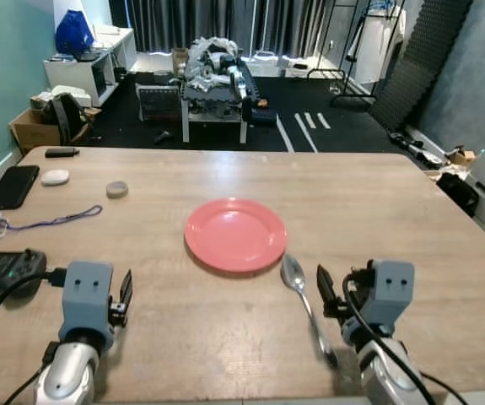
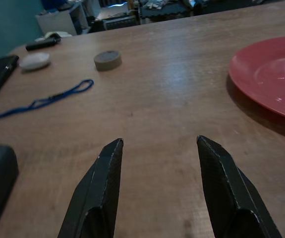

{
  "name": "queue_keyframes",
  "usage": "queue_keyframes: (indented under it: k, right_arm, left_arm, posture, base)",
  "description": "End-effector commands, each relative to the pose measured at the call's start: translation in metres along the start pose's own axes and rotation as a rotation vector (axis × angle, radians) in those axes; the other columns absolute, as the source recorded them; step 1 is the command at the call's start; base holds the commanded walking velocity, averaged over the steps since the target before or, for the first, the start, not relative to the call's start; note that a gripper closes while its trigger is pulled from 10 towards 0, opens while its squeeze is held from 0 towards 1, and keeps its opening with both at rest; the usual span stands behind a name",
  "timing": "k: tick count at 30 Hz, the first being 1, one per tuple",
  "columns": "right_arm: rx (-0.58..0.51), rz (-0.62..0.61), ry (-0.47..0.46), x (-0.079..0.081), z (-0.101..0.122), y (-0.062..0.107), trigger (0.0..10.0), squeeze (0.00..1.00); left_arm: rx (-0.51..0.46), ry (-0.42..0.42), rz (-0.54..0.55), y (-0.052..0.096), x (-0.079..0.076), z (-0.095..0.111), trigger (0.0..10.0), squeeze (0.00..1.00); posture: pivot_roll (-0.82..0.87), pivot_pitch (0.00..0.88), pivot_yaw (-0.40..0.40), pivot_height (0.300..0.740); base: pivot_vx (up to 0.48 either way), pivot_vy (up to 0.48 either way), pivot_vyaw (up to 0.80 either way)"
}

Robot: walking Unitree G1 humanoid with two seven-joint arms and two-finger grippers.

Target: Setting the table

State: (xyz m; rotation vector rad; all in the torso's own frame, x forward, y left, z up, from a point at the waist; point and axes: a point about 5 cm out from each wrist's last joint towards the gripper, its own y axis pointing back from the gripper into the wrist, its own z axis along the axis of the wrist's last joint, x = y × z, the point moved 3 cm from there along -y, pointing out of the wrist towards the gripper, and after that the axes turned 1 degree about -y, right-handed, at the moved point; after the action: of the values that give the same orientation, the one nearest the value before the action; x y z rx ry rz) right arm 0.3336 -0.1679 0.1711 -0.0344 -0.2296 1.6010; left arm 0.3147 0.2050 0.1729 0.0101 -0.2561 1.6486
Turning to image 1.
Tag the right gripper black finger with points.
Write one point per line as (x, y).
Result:
(326, 291)

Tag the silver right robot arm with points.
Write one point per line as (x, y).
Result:
(385, 375)

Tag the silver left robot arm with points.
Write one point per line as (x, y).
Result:
(67, 375)

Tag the silver metal spoon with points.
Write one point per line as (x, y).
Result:
(292, 270)

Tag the small grey round object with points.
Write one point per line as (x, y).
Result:
(116, 189)

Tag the red round plate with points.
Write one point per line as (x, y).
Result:
(235, 234)

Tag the black power box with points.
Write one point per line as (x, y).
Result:
(6, 270)

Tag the white oval case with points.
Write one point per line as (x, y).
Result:
(55, 177)

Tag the black floor bag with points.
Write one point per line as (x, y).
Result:
(459, 192)

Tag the black slim remote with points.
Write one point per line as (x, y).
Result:
(61, 152)

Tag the black phone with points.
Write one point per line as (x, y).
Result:
(12, 187)

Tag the small cardboard box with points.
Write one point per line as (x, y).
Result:
(461, 157)

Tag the black backpack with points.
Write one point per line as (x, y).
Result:
(67, 116)

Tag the large cardboard box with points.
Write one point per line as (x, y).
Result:
(33, 131)

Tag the white shelf unit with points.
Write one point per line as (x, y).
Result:
(90, 72)

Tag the white cluttered work table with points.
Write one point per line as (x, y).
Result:
(217, 84)

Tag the black foam panel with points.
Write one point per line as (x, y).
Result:
(419, 63)

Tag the black clothes rack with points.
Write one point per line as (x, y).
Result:
(369, 51)

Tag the blue bag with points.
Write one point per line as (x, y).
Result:
(74, 35)

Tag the dark grey curtains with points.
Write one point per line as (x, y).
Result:
(225, 24)

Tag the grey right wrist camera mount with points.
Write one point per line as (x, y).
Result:
(390, 291)

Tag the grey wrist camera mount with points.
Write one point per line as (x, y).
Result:
(390, 291)
(87, 295)

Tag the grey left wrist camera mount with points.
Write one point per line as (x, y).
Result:
(87, 295)

